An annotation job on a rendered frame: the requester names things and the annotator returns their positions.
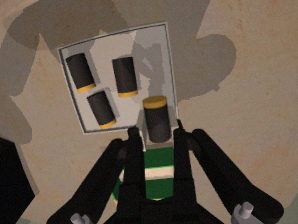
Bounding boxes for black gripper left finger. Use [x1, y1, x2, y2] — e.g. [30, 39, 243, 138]
[46, 109, 147, 224]

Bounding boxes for black battery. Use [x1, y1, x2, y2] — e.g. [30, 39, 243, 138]
[65, 53, 96, 93]
[112, 57, 138, 97]
[87, 91, 117, 129]
[142, 95, 171, 143]

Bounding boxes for green open-top box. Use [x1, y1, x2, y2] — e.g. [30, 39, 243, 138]
[112, 146, 174, 201]

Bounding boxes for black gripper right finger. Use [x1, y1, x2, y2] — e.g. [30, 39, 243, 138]
[168, 106, 284, 224]

